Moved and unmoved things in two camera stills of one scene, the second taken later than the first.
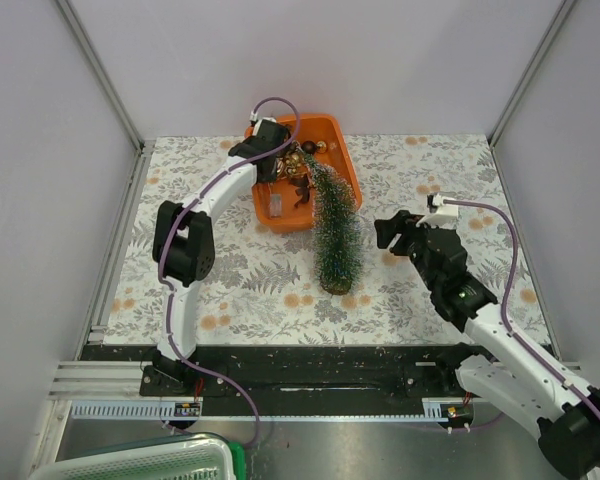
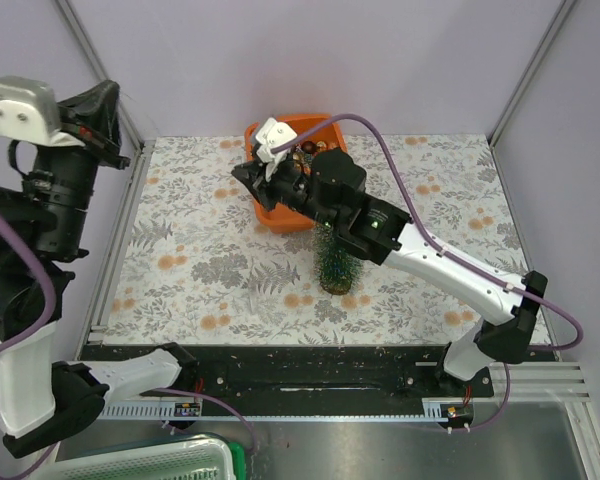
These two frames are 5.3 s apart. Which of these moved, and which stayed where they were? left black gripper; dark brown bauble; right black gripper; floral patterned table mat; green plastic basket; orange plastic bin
Moved: left black gripper; right black gripper
Stayed: green plastic basket; dark brown bauble; orange plastic bin; floral patterned table mat
